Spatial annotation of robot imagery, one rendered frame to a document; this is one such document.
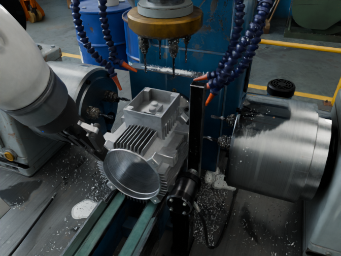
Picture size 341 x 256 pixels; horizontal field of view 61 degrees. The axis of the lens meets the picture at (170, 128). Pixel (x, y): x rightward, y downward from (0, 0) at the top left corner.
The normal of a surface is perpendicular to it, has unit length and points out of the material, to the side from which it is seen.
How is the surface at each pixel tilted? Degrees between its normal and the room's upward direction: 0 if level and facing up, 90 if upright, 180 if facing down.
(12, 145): 89
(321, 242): 89
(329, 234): 89
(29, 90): 118
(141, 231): 0
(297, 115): 13
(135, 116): 90
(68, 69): 6
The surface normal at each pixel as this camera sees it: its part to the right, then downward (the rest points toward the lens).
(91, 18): -0.17, 0.58
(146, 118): -0.38, 0.54
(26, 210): -0.01, -0.81
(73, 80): -0.14, -0.56
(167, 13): 0.09, 0.59
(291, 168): -0.34, 0.23
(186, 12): 0.77, 0.37
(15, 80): 0.73, 0.55
